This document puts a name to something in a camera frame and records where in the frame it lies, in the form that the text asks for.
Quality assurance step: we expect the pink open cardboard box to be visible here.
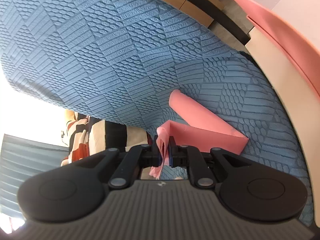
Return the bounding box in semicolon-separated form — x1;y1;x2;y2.
194;0;320;97

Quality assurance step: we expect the blue textured floor chair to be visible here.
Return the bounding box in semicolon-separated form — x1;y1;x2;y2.
0;0;315;227

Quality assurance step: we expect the pink plastic bag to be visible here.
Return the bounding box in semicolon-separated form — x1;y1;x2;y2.
166;89;249;155

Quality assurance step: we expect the striped fleece blanket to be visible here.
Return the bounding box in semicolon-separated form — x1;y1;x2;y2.
61;109;152;166

